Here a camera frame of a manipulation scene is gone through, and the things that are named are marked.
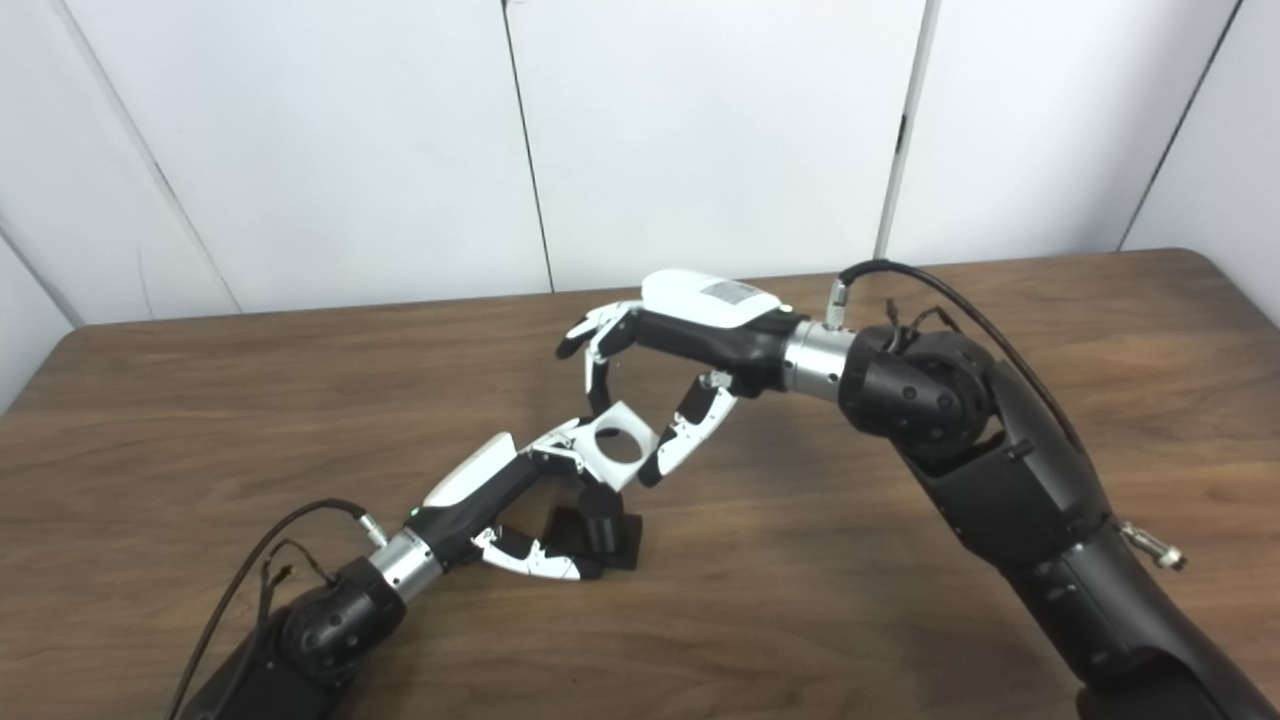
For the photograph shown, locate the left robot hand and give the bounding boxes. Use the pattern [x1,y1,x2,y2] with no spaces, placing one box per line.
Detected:
[405,417,606,581]

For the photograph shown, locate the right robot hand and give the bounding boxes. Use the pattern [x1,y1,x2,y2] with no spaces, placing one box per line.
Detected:
[556,268,809,489]

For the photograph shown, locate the white square piece with hole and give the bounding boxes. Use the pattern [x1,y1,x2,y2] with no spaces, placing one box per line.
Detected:
[580,401,661,493]

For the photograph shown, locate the black peg with square base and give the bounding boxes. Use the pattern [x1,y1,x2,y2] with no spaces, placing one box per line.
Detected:
[548,485,643,573]

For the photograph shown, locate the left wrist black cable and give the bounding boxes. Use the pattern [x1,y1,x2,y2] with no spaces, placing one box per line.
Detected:
[165,498,389,720]

